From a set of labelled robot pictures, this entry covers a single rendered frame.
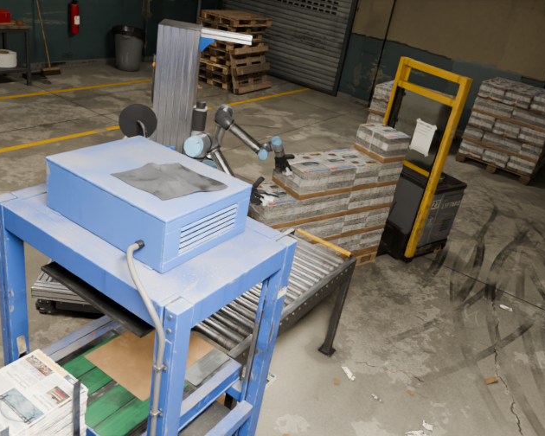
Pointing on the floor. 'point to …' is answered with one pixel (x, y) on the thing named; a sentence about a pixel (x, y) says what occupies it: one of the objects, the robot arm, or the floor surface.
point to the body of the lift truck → (442, 221)
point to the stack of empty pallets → (217, 54)
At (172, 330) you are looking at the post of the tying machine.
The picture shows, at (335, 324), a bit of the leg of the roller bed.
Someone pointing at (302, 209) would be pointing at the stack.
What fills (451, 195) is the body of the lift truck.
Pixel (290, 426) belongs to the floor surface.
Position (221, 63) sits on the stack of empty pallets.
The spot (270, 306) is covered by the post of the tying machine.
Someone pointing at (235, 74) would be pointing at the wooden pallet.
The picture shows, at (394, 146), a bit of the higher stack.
